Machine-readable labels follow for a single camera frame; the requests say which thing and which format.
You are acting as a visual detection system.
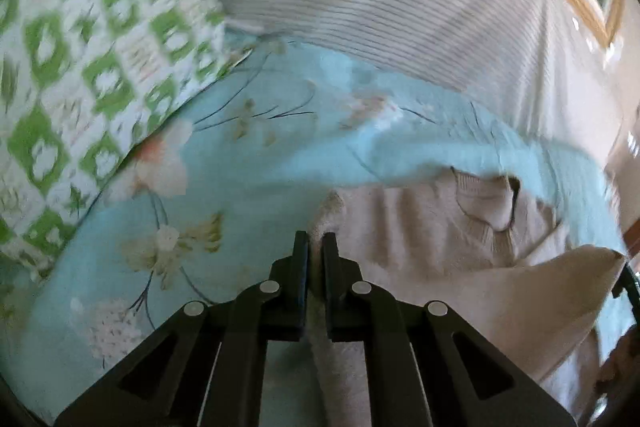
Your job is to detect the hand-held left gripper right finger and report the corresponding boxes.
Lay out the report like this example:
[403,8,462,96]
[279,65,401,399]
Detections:
[320,232,576,427]

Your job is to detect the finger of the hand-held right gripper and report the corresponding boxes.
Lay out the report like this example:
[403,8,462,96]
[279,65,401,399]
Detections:
[611,263,640,325]

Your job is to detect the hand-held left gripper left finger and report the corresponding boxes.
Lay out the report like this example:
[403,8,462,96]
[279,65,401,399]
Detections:
[54,231,311,427]

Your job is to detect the beige knit sweater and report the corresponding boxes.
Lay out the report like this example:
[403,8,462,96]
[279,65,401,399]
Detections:
[310,172,628,427]

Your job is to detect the person's right hand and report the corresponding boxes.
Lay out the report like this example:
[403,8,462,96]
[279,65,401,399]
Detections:
[597,332,638,400]

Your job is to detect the light blue floral blanket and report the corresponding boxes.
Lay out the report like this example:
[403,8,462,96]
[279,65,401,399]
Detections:
[0,39,628,427]

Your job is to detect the green white patterned pillow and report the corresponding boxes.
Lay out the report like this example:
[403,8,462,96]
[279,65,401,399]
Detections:
[0,0,251,278]

